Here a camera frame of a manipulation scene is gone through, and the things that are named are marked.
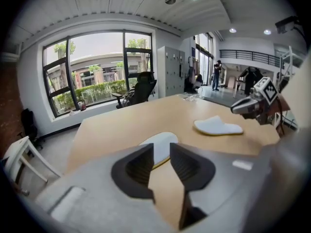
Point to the pink bag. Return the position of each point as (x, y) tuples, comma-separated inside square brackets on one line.
[(82, 106)]

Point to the white slipper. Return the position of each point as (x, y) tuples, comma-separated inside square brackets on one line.
[(216, 126), (162, 144)]

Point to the black balcony railing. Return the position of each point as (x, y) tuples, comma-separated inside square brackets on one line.
[(250, 56)]

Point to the ceiling mounted camera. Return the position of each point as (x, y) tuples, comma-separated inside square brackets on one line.
[(285, 24)]

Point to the wooden table with white legs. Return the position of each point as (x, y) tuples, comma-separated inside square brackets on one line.
[(136, 122)]

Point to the clear plastic bag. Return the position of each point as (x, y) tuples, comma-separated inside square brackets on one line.
[(193, 98)]

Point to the black office chair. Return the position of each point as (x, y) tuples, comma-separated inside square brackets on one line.
[(142, 88)]

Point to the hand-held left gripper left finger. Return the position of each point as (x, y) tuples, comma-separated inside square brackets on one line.
[(102, 193)]

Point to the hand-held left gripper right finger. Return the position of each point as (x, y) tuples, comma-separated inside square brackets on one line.
[(218, 178)]

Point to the grey locker cabinet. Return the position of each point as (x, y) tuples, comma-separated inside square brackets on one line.
[(170, 69)]

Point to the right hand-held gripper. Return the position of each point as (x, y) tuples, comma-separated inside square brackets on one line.
[(266, 91)]

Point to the round ceiling downlight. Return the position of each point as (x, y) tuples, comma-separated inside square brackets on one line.
[(267, 32), (232, 30)]

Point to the round ceiling detector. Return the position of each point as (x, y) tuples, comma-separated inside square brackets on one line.
[(170, 0)]

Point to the black framed window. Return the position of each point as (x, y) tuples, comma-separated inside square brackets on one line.
[(97, 69)]

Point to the white desk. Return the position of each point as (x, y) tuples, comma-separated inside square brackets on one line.
[(17, 152)]

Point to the small white cloth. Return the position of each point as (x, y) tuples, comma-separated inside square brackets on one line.
[(73, 112)]

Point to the black chair with backpack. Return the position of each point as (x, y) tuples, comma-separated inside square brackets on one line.
[(29, 127)]

